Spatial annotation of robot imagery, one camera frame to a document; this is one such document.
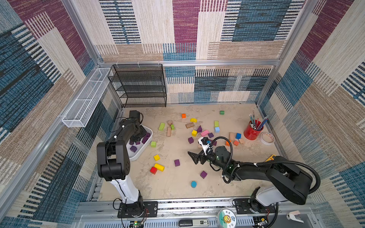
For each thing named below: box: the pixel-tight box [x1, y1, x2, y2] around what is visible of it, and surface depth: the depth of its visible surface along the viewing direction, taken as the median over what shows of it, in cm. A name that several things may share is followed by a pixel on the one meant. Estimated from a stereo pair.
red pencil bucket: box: [243, 119, 264, 141], surface depth 98 cm
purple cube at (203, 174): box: [200, 170, 208, 180], surface depth 85 cm
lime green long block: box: [159, 122, 165, 132], surface depth 107 cm
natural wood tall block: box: [229, 132, 235, 141], surface depth 101 cm
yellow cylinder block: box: [153, 162, 165, 172], surface depth 88 cm
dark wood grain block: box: [185, 122, 195, 129], surface depth 110 cm
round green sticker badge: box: [218, 208, 237, 228], surface depth 65 cm
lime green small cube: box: [150, 141, 157, 148], surface depth 98 cm
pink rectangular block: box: [200, 130, 210, 137], surface depth 104 cm
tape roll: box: [259, 132, 276, 146], surface depth 101 cm
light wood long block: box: [166, 126, 172, 137], surface depth 104 cm
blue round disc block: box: [190, 180, 198, 189], surface depth 83 cm
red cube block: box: [149, 166, 158, 175], surface depth 87 cm
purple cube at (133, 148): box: [129, 145, 138, 153], surface depth 96 cm
